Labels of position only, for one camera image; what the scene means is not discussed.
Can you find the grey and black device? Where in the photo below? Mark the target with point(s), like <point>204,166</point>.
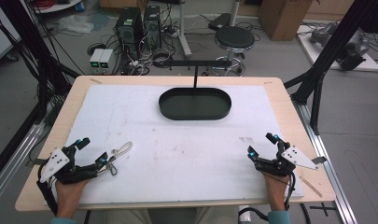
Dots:
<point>353,51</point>

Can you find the white foam mat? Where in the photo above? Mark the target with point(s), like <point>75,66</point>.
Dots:
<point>183,155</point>

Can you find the flat black pad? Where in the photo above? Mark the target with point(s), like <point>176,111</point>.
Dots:
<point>219,21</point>

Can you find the aluminium rail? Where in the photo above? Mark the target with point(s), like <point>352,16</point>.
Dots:
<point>329,174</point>
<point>12,160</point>

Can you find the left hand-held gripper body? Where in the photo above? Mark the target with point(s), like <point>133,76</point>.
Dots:
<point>72,172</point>

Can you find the clear plastic bag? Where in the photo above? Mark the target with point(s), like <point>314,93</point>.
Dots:
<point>76,24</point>

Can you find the slim black computer tower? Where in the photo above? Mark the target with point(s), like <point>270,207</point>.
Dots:
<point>152,26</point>

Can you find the thin wooden stick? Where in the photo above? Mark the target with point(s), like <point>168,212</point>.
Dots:
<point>311,186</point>

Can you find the large black computer tower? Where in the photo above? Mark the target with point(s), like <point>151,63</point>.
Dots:
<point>129,31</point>

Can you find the white power supply unit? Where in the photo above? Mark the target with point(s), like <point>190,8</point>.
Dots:
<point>95,57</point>
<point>107,57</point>

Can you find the cardboard box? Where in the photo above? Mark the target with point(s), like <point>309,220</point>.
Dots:
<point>283,18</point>

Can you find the person's left hand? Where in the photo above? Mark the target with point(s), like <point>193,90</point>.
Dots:
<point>67,199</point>

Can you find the round white table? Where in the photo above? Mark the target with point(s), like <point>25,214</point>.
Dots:
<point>57,6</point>

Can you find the person's beige trousers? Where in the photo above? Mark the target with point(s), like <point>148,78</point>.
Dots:
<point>171,216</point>

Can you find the black round stool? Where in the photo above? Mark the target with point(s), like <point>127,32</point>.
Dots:
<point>235,39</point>

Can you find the white floor board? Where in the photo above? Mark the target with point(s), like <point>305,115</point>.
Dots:
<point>314,53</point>

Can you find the black metal frame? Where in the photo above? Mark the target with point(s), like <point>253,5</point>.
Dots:
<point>18,28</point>
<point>336,40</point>

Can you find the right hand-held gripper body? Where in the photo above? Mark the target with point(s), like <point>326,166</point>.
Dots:
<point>281,165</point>

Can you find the person's right hand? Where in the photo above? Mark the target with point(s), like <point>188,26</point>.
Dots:
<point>277,191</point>

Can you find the grey tape piece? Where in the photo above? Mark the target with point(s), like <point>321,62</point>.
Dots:
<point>37,161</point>
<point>320,160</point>

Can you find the black stand with oval tray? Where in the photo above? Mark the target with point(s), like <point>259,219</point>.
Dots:
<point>194,105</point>

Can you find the grey metal stand leg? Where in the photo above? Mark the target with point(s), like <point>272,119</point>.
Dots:
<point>183,34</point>

